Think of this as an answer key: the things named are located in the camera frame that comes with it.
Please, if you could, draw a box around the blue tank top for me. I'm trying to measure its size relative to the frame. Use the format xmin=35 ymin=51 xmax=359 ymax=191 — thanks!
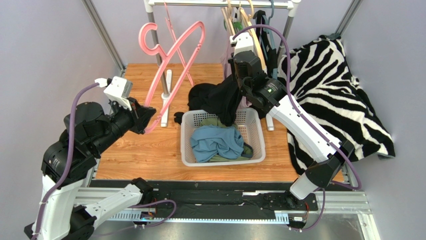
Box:
xmin=189 ymin=125 xmax=244 ymax=163

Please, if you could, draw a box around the mauve tank top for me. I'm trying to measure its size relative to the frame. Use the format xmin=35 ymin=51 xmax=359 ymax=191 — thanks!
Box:
xmin=220 ymin=36 xmax=252 ymax=110

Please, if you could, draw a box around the thin pink wire hanger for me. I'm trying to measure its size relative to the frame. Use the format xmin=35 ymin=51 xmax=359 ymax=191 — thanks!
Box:
xmin=163 ymin=1 xmax=196 ymax=87

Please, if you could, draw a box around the thick pink plastic hanger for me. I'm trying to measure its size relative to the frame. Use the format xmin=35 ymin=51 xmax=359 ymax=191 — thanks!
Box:
xmin=138 ymin=20 xmax=207 ymax=135

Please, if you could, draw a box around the grey-blue hanger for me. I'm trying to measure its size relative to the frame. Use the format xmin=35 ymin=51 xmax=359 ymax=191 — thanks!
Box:
xmin=265 ymin=0 xmax=278 ymax=79

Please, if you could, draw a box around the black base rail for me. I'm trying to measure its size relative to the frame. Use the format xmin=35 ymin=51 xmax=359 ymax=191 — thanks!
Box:
xmin=89 ymin=179 xmax=320 ymax=222

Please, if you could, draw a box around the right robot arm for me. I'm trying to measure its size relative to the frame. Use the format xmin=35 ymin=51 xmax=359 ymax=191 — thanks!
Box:
xmin=228 ymin=51 xmax=354 ymax=200

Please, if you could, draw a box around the white plastic laundry basket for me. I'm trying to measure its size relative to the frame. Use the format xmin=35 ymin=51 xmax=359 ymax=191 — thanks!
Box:
xmin=180 ymin=108 xmax=266 ymax=167

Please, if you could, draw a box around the green hanger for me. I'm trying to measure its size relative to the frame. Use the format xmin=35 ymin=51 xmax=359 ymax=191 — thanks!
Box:
xmin=232 ymin=21 xmax=244 ymax=33

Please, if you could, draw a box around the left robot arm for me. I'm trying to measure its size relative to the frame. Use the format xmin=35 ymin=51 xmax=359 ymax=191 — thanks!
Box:
xmin=24 ymin=97 xmax=156 ymax=240

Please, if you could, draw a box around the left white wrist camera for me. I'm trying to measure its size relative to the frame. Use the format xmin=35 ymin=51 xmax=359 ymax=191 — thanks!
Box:
xmin=103 ymin=76 xmax=133 ymax=110

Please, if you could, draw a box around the black tank top on right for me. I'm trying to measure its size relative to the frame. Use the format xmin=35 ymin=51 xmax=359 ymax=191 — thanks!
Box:
xmin=252 ymin=9 xmax=284 ymax=119

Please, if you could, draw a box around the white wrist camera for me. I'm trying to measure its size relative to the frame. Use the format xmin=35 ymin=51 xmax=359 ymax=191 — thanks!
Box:
xmin=229 ymin=32 xmax=255 ymax=56
xmin=103 ymin=76 xmax=133 ymax=110

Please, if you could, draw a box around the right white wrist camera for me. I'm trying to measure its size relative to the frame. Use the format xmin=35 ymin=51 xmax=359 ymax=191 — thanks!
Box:
xmin=229 ymin=32 xmax=255 ymax=56

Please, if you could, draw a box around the metal clothes rack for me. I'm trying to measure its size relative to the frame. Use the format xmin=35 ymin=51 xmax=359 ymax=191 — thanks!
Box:
xmin=138 ymin=0 xmax=300 ymax=133

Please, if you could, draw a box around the green tank top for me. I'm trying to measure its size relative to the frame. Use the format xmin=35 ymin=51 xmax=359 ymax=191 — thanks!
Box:
xmin=200 ymin=117 xmax=254 ymax=163

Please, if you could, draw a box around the zebra print blanket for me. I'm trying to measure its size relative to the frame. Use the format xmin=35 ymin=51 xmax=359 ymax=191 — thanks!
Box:
xmin=277 ymin=35 xmax=396 ymax=162

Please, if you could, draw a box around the beige wooden hanger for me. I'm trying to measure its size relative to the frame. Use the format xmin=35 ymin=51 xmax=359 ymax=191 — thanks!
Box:
xmin=221 ymin=0 xmax=236 ymax=36

